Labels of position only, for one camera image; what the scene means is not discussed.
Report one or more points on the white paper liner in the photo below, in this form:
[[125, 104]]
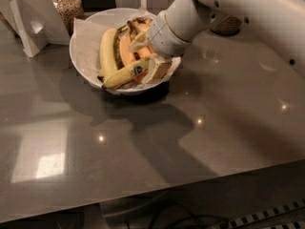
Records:
[[87, 45]]

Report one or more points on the black white striped strip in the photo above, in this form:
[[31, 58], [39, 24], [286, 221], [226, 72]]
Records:
[[284, 216]]

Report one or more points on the glass jar of cereal left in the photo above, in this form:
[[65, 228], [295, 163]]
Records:
[[69, 10]]

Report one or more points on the banana with blue sticker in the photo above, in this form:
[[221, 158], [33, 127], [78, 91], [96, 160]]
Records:
[[126, 74]]

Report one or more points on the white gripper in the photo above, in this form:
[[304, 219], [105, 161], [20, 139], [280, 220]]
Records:
[[164, 37]]

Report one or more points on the white paper bag left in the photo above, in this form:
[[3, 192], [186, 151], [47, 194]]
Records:
[[37, 22]]

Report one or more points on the large orange banana right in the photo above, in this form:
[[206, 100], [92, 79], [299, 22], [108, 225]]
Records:
[[136, 28]]

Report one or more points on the yellow banana at left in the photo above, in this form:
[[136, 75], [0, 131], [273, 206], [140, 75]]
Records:
[[107, 54]]

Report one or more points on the white bowl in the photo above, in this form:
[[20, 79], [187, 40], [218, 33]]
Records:
[[92, 26]]

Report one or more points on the orange banana middle left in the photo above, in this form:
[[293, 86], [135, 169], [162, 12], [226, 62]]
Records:
[[128, 57]]

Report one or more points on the glass jar of cereal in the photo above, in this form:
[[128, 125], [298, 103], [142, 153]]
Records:
[[227, 27], [69, 10]]

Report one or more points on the glass jar of cereal right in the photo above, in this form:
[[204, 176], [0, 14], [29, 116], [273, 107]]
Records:
[[227, 27]]

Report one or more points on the spotted brown banana back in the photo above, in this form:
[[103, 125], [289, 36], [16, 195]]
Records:
[[143, 20]]

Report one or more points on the orange banana centre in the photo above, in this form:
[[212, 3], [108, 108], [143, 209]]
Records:
[[144, 52]]

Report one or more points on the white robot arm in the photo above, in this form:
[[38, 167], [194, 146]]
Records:
[[278, 23]]

